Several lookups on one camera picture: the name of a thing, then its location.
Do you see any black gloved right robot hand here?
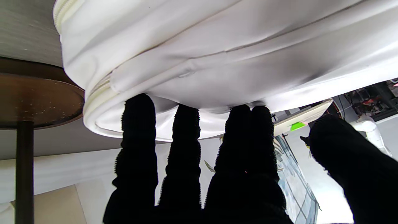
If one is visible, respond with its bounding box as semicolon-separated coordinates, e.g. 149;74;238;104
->
103;93;398;224

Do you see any cream white zipper bag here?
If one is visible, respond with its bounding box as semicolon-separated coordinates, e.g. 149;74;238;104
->
52;0;398;142

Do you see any white tray with green item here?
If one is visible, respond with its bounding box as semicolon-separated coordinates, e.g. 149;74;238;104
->
273;99;334;136

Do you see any white rounded machine part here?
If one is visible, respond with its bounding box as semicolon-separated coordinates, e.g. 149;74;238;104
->
351;116;393;157

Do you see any white sheer curtain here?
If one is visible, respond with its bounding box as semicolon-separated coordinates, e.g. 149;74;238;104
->
0;137;223;212

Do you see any brown wooden necklace stand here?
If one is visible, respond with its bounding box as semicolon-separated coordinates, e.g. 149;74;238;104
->
0;56;85;224

